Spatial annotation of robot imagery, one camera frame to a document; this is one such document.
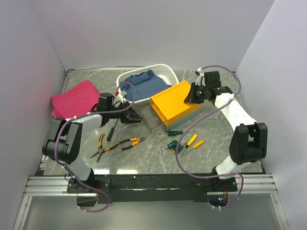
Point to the blue checkered shirt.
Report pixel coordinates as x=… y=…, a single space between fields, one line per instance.
x=147 y=84

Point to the white plastic basket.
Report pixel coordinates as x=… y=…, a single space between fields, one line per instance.
x=161 y=70

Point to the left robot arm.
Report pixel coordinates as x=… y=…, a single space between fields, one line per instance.
x=63 y=140

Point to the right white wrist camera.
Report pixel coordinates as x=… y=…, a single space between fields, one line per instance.
x=200 y=79

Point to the black handled hammer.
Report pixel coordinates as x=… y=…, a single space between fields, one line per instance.
x=110 y=135

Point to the yellow drawer cabinet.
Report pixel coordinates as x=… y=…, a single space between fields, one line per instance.
x=170 y=107

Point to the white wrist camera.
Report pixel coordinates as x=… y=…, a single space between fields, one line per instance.
x=200 y=79
x=120 y=93

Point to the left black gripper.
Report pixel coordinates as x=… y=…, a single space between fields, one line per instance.
x=130 y=116

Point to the black base beam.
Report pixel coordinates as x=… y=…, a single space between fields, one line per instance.
x=149 y=187

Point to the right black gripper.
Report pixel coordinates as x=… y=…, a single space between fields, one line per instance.
x=191 y=97

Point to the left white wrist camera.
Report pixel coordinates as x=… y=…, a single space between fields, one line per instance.
x=120 y=93

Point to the pink folded towel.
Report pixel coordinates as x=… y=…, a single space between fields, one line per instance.
x=75 y=102

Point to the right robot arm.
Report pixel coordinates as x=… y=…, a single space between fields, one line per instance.
x=249 y=140

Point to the yellow screwdriver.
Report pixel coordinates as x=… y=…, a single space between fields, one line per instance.
x=193 y=138

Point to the aluminium frame rail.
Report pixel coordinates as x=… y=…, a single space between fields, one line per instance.
x=57 y=185

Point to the green orange stubby screwdriver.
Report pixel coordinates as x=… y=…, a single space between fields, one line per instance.
x=179 y=148

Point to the dark green screwdriver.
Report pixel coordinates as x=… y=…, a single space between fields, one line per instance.
x=174 y=133

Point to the yellow needle nose pliers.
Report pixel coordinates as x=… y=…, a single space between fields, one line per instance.
x=99 y=151

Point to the orange black combination pliers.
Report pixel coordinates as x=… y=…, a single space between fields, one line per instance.
x=134 y=141

